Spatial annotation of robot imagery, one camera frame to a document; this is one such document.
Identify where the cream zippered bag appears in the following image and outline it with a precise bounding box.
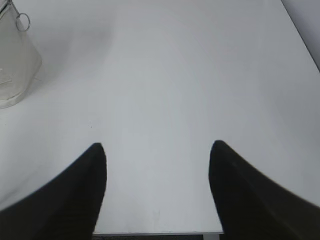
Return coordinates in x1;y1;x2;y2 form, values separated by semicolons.
0;0;42;109

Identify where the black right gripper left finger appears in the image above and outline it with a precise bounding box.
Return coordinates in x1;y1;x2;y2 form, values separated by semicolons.
0;143;107;240

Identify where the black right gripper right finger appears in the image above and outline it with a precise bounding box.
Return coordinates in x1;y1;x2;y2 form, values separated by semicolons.
208;140;320;240

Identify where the silver zipper pull ring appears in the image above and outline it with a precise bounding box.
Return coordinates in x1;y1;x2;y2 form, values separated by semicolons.
15;12;31;32

